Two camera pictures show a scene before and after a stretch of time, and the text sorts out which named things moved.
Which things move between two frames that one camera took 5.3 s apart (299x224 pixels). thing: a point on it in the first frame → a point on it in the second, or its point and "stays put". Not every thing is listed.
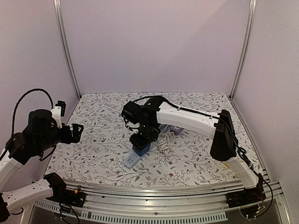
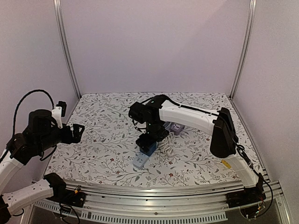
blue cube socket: x=142 y=151 → x=151 y=150
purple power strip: x=176 y=129 stays put
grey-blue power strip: x=133 y=159 → x=140 y=160
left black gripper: x=69 y=139 stays put
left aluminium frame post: x=57 y=5 stays put
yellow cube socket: x=227 y=165 stays put
